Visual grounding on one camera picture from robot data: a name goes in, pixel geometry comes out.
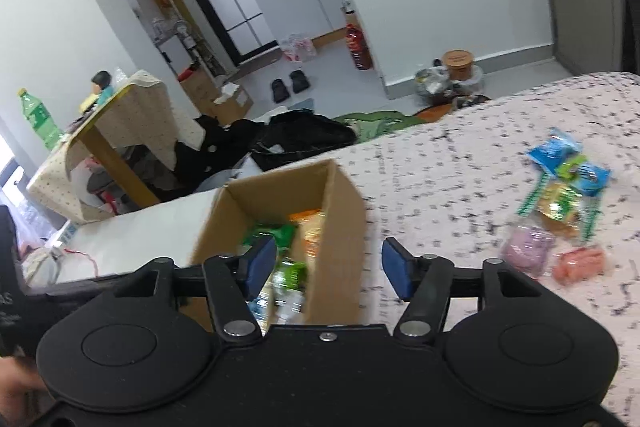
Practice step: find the black slipper right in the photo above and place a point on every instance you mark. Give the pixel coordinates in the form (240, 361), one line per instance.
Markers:
(299, 81)

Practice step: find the black slipper left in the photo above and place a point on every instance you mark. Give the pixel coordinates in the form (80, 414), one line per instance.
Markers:
(279, 91)

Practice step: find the person left hand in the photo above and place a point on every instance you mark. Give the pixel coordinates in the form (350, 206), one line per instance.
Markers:
(19, 376)

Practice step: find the black slipper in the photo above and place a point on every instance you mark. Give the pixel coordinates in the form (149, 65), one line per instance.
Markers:
(279, 91)
(299, 81)

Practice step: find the pink plastic bag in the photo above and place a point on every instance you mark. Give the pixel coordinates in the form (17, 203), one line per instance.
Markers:
(297, 48)

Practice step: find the open cardboard box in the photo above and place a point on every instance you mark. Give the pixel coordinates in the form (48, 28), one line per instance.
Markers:
(333, 284)

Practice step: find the long white bread packet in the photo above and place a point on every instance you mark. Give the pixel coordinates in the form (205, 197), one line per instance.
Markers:
(267, 310)

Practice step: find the blue snack packet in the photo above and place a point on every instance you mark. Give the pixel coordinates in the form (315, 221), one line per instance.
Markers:
(585, 177)
(558, 147)

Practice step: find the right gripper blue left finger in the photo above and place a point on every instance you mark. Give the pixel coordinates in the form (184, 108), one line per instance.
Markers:
(255, 266)

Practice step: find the orange cracker packet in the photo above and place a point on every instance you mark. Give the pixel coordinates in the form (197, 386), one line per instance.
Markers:
(310, 224)

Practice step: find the black clothes pile on floor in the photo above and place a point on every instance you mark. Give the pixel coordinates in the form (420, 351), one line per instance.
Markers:
(286, 138)

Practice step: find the red oil bottle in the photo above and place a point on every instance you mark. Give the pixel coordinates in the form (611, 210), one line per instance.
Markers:
(358, 47)

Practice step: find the dark green snack packet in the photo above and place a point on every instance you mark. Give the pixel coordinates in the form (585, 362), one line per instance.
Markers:
(290, 275)

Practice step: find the doll figure on table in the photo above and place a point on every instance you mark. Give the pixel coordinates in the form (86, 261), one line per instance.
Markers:
(102, 91)

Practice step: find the small cardboard box with tissue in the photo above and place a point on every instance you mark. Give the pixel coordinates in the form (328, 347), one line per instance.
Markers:
(232, 104)

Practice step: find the light green nut packet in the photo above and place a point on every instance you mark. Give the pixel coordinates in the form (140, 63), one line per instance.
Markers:
(272, 234)

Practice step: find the green floor mat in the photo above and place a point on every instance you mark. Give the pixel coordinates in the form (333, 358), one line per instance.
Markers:
(370, 126)

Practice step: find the purple taro cake packet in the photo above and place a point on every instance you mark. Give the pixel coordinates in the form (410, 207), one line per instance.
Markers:
(528, 247)

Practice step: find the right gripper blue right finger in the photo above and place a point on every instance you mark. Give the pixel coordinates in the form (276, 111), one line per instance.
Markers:
(403, 270)

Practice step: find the table with dotted cloth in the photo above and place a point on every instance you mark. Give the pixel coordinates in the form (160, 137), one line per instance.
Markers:
(140, 113)

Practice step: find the clear plastic bag by wall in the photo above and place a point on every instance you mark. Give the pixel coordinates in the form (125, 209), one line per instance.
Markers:
(432, 82)

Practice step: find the orange sausage packet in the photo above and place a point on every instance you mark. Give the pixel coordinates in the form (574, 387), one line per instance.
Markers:
(580, 264)

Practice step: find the green striped cookie packet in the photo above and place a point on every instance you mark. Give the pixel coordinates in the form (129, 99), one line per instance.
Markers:
(560, 209)

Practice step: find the green soda bottle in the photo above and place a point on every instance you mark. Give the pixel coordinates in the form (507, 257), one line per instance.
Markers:
(39, 119)

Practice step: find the patterned white bed cover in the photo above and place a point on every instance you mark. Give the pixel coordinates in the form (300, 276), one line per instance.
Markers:
(453, 188)

